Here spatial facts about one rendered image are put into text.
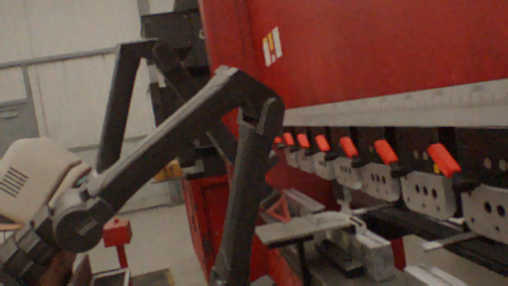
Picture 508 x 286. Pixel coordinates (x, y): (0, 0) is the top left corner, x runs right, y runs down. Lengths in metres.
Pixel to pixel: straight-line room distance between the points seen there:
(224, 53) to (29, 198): 1.48
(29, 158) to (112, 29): 7.42
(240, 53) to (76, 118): 6.18
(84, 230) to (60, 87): 7.54
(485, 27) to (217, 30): 1.70
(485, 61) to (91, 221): 0.63
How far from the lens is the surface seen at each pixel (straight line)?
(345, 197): 1.38
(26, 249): 0.79
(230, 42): 2.23
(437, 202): 0.83
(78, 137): 8.17
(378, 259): 1.24
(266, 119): 0.79
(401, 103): 0.89
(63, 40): 8.37
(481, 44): 0.68
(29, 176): 0.92
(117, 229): 2.98
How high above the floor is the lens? 1.36
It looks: 3 degrees down
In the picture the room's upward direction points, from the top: 9 degrees counter-clockwise
